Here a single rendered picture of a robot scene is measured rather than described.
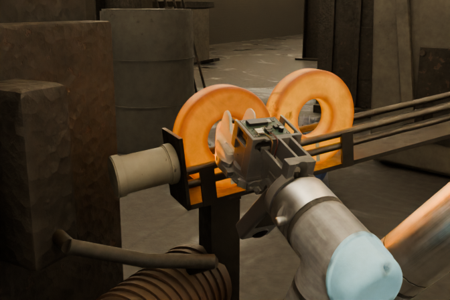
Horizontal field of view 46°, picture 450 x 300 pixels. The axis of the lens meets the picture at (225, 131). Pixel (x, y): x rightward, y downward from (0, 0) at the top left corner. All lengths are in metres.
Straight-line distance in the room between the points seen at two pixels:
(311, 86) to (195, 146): 0.21
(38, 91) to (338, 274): 0.41
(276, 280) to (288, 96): 1.12
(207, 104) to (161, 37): 2.43
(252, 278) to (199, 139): 1.15
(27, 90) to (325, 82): 0.44
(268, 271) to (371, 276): 1.39
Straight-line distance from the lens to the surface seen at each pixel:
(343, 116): 0.89
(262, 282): 1.83
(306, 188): 0.60
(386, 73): 3.07
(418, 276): 0.66
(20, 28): 0.80
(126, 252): 0.73
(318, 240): 0.55
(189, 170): 0.75
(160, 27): 3.17
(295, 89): 0.82
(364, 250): 0.54
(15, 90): 0.68
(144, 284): 0.74
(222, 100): 0.77
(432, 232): 0.63
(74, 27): 0.87
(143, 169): 0.73
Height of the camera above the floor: 0.90
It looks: 13 degrees down
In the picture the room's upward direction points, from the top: straight up
